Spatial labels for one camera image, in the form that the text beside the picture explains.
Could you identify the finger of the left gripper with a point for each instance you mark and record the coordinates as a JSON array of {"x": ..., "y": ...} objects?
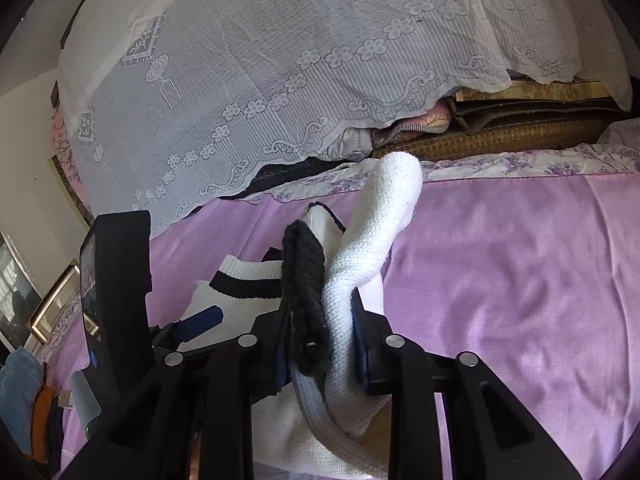
[{"x": 200, "y": 322}]

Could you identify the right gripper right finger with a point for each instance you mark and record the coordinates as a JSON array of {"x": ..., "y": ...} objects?
[{"x": 451, "y": 417}]

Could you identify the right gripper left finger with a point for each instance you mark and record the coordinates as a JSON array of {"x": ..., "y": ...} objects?
[{"x": 189, "y": 412}]

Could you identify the white black-striped knit sweater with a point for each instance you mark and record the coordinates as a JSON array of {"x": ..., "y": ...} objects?
[{"x": 322, "y": 423}]

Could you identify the blue and orange clothes pile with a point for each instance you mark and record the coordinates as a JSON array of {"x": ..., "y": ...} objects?
[{"x": 30, "y": 410}]

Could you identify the gold framed picture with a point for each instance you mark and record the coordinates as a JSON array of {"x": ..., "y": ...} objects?
[{"x": 42, "y": 322}]

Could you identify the purple bed sheet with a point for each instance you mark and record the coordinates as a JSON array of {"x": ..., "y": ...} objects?
[{"x": 529, "y": 259}]

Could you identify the black mesh fabric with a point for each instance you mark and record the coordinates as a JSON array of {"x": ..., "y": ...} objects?
[{"x": 271, "y": 176}]

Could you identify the white lace cover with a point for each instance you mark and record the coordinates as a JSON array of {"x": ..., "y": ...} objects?
[{"x": 170, "y": 103}]

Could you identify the woven bamboo mat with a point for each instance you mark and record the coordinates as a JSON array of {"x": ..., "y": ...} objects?
[{"x": 527, "y": 116}]

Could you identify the pink floral pillow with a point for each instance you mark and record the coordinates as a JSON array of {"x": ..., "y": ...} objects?
[{"x": 355, "y": 144}]

